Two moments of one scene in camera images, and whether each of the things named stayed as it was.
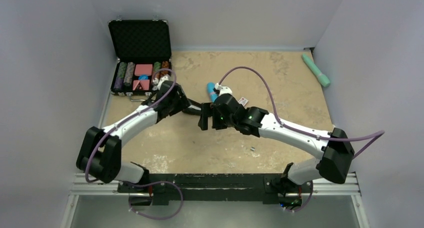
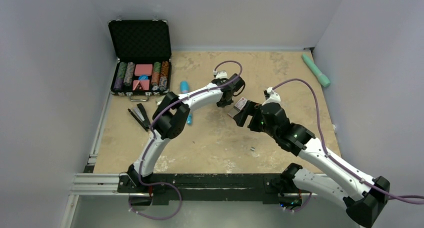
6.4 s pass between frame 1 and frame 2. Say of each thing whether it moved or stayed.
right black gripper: moved
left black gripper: moved
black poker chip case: stayed
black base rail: stayed
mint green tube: stayed
